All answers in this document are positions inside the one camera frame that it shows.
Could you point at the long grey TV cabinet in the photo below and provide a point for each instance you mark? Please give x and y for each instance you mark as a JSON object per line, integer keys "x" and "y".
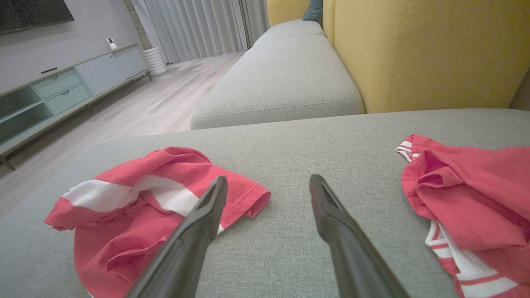
{"x": 107, "y": 72}

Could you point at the black remote control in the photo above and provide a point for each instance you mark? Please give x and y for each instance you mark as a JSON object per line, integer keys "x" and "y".
{"x": 49, "y": 70}

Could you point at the black flat television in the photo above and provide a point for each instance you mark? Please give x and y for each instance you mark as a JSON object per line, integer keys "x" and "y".
{"x": 29, "y": 14}

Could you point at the white ribbed planter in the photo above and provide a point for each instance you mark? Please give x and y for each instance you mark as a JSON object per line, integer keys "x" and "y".
{"x": 155, "y": 61}

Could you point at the indoor plant with brown trunk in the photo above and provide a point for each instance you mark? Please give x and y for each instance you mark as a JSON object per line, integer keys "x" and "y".
{"x": 138, "y": 25}

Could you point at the yellow sofa backrest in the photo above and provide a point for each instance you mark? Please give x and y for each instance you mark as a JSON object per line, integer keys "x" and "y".
{"x": 426, "y": 54}
{"x": 328, "y": 20}

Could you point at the large grey sofa chaise cushion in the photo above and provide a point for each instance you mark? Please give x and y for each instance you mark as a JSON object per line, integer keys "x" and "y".
{"x": 310, "y": 145}

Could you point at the small white security camera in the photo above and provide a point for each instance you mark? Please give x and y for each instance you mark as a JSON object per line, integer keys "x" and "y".
{"x": 111, "y": 43}

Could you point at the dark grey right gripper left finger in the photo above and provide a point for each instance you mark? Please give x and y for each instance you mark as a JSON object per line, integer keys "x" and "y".
{"x": 186, "y": 248}

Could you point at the pale green cabinet drawer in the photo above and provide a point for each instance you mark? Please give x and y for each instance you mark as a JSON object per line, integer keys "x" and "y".
{"x": 56, "y": 84}
{"x": 68, "y": 99}

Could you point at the red jersey with black print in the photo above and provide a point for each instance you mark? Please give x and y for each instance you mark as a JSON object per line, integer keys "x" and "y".
{"x": 468, "y": 194}

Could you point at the darker grey curtain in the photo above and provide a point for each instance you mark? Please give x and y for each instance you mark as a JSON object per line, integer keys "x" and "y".
{"x": 256, "y": 20}

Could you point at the teal throw pillow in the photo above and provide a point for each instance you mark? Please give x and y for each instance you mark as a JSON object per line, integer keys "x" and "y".
{"x": 313, "y": 10}

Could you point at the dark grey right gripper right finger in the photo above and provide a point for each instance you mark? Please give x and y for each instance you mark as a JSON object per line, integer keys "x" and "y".
{"x": 352, "y": 256}

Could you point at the yellow sofa armrest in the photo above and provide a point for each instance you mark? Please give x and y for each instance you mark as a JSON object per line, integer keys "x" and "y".
{"x": 285, "y": 11}

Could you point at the light grey sheer curtain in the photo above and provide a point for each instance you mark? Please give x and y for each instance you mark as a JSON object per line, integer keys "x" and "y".
{"x": 194, "y": 29}

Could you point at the red shorts with white stripe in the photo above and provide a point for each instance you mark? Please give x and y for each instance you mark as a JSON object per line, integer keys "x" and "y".
{"x": 116, "y": 240}

